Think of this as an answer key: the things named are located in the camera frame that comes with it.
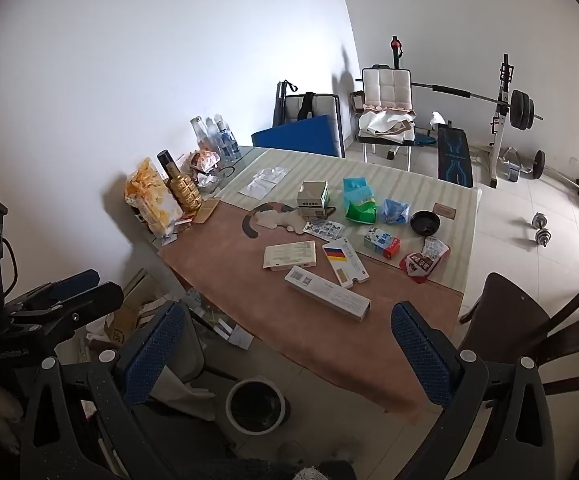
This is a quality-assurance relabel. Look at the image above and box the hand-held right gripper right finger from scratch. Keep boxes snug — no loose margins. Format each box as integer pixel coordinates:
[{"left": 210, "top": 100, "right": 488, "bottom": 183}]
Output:
[{"left": 391, "top": 301, "right": 557, "bottom": 480}]

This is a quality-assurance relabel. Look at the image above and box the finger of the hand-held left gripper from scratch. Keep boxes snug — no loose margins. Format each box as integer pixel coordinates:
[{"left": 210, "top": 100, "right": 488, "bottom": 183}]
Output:
[
  {"left": 7, "top": 269, "right": 101, "bottom": 313},
  {"left": 10, "top": 281, "right": 124, "bottom": 341}
]

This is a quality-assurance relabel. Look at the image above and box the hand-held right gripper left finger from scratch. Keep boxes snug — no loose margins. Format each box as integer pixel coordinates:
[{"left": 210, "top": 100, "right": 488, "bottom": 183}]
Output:
[{"left": 20, "top": 301, "right": 205, "bottom": 480}]

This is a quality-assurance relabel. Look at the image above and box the blue green wipes packet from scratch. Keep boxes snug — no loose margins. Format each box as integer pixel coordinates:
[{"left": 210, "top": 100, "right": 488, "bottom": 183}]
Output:
[{"left": 343, "top": 177, "right": 377, "bottom": 225}]

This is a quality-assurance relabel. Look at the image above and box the small cardboard box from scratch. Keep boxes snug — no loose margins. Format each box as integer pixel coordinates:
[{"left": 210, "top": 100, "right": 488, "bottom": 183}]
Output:
[{"left": 297, "top": 181, "right": 331, "bottom": 218}]

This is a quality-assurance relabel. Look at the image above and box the white round trash can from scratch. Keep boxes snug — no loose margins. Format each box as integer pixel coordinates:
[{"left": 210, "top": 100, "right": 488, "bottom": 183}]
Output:
[{"left": 226, "top": 377, "right": 289, "bottom": 436}]

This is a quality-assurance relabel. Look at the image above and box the torn cardboard box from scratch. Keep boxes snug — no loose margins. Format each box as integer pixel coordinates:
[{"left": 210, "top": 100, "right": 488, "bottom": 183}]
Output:
[{"left": 104, "top": 305, "right": 140, "bottom": 348}]

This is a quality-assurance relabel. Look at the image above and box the red snack wrapper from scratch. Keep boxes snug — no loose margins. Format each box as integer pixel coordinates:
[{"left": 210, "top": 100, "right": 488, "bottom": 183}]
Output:
[{"left": 400, "top": 252, "right": 437, "bottom": 283}]

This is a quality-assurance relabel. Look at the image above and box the white blue clear wrapper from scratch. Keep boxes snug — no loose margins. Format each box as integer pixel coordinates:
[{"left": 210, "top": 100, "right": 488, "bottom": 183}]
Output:
[{"left": 422, "top": 237, "right": 449, "bottom": 261}]

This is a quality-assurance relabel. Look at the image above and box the brown wooden chair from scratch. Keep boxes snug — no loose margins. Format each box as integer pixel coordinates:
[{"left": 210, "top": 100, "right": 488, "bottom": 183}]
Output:
[{"left": 459, "top": 272, "right": 579, "bottom": 411}]

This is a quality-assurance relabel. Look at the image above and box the long white box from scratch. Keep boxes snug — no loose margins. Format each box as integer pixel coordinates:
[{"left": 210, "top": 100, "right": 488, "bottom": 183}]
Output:
[{"left": 284, "top": 266, "right": 371, "bottom": 322}]

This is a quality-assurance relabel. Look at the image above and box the yellow snack bag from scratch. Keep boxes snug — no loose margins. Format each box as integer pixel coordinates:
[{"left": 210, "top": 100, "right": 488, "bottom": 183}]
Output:
[{"left": 124, "top": 158, "right": 183, "bottom": 238}]

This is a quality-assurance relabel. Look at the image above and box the white blue milk carton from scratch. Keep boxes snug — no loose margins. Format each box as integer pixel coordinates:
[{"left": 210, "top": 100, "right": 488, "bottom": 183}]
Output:
[{"left": 363, "top": 226, "right": 401, "bottom": 259}]

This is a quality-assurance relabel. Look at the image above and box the white box with striped print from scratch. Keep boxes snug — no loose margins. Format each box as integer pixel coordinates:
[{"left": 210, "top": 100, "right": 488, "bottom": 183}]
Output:
[{"left": 322, "top": 239, "right": 369, "bottom": 290}]

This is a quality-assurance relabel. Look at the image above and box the black bowl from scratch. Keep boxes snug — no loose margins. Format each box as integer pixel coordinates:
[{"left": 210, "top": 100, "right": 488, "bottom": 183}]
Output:
[{"left": 409, "top": 210, "right": 441, "bottom": 237}]

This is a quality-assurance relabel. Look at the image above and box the gold grenade-shaped bottle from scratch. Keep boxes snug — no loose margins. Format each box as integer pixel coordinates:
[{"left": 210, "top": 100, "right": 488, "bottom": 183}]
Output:
[{"left": 166, "top": 162, "right": 204, "bottom": 213}]

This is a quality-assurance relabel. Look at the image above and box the small blue packet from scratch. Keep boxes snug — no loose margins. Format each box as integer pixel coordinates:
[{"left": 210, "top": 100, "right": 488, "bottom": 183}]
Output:
[{"left": 381, "top": 199, "right": 411, "bottom": 226}]

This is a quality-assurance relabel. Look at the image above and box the brown cardboard box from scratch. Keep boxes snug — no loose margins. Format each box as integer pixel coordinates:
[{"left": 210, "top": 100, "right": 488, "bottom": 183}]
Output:
[{"left": 192, "top": 199, "right": 220, "bottom": 224}]

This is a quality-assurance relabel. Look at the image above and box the silver pill blister pack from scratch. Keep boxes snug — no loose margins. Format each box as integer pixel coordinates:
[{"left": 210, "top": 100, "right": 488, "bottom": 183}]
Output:
[{"left": 303, "top": 219, "right": 345, "bottom": 242}]

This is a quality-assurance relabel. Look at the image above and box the grey fuzzy garment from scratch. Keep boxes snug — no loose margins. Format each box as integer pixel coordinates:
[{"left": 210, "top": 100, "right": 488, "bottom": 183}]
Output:
[{"left": 289, "top": 462, "right": 355, "bottom": 480}]

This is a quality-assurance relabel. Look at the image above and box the beige flat box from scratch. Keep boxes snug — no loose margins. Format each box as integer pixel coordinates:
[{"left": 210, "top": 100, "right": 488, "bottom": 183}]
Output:
[{"left": 263, "top": 241, "right": 317, "bottom": 272}]

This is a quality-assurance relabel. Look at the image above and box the orange snack bag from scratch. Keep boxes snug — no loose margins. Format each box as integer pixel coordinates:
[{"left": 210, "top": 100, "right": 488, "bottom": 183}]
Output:
[{"left": 190, "top": 151, "right": 220, "bottom": 173}]

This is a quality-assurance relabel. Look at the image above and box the clear plastic packaging sheet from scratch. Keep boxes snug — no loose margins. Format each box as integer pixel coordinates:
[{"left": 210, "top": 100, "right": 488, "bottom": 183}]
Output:
[
  {"left": 256, "top": 166, "right": 289, "bottom": 184},
  {"left": 240, "top": 176, "right": 275, "bottom": 197}
]

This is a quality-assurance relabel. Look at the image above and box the clear glass bottle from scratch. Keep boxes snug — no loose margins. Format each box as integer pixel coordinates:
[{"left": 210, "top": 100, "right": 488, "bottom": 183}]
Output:
[{"left": 191, "top": 116, "right": 208, "bottom": 153}]

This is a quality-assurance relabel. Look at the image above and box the grey metal exercise device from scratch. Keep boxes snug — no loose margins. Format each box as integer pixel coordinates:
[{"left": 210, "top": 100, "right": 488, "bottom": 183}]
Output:
[{"left": 499, "top": 157, "right": 525, "bottom": 181}]

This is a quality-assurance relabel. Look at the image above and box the curl bar with black plates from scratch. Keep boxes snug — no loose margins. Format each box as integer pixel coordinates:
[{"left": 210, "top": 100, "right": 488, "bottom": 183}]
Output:
[{"left": 529, "top": 150, "right": 579, "bottom": 216}]

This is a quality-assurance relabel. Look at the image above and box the beige white cloth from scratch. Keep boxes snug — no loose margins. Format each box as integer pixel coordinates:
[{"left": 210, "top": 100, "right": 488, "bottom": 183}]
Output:
[{"left": 358, "top": 105, "right": 415, "bottom": 137}]

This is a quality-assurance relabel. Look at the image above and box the white weight bench rack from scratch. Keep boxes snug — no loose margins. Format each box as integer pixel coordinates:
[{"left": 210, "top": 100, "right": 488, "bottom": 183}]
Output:
[{"left": 391, "top": 36, "right": 520, "bottom": 190}]

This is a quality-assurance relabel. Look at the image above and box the grey padded chair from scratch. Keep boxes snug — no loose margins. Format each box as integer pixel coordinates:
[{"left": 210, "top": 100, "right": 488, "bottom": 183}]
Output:
[{"left": 272, "top": 80, "right": 346, "bottom": 158}]

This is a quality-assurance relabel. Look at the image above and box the white padded chair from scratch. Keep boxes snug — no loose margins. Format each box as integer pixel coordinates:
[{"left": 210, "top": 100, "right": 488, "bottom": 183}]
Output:
[{"left": 358, "top": 66, "right": 416, "bottom": 171}]

